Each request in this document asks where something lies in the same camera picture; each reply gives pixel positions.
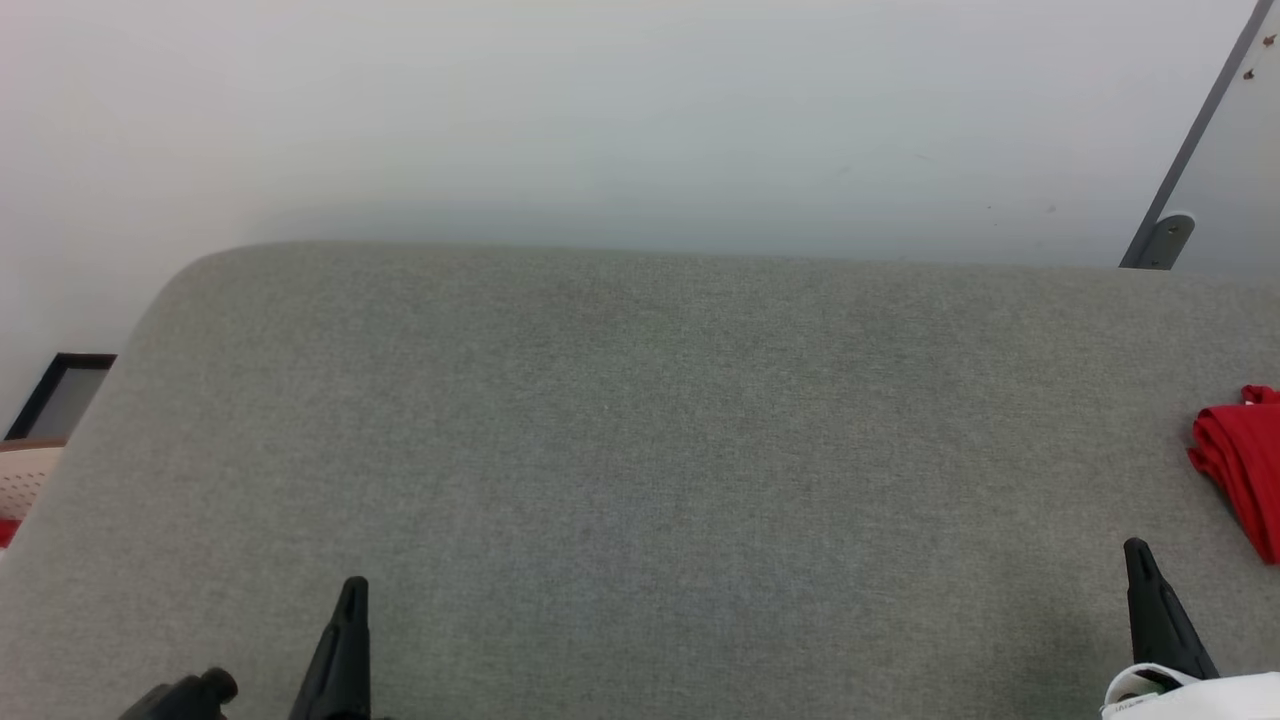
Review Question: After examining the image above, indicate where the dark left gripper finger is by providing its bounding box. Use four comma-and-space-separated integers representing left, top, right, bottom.
289, 576, 374, 720

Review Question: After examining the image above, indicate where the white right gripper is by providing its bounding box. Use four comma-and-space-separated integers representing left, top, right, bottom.
1099, 537, 1280, 720

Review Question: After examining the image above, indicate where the red basketball jersey white trim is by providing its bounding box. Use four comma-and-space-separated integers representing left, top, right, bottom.
1186, 384, 1280, 567

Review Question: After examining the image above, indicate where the beige perforated laundry basket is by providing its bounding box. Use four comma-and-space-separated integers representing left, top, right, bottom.
0, 439, 67, 522

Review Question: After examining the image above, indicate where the dark framed grey panel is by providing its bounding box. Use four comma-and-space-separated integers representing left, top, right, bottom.
4, 352, 119, 444

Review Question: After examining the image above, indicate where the grey metal floor bracket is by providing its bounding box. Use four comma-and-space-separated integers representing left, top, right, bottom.
1134, 212, 1197, 272

